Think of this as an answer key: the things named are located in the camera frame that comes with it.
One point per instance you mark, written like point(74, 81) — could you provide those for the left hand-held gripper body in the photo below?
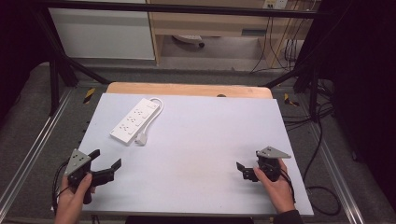
point(76, 163)

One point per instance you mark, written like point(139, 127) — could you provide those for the white wall socket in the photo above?
point(275, 3)

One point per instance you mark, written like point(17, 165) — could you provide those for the white power strip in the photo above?
point(134, 122)

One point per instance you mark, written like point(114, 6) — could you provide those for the wooden desk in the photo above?
point(218, 21)

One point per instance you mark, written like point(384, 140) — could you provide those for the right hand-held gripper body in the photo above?
point(270, 163)

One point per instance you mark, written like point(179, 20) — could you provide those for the black metal frame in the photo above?
point(56, 77)

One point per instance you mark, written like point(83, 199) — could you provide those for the aluminium floor rail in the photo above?
point(34, 146)
point(336, 174)

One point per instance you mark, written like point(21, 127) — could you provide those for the person's right hand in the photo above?
point(277, 189)

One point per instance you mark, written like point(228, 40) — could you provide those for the grey chair base caster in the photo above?
point(190, 39)

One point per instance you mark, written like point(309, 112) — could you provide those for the person's left hand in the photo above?
point(72, 202)

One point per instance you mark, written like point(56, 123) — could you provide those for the white cabinet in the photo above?
point(102, 34)

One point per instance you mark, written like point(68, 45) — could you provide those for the wooden table board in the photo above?
point(186, 90)

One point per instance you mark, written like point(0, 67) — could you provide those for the yellow black floor tape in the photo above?
point(89, 95)
point(290, 100)

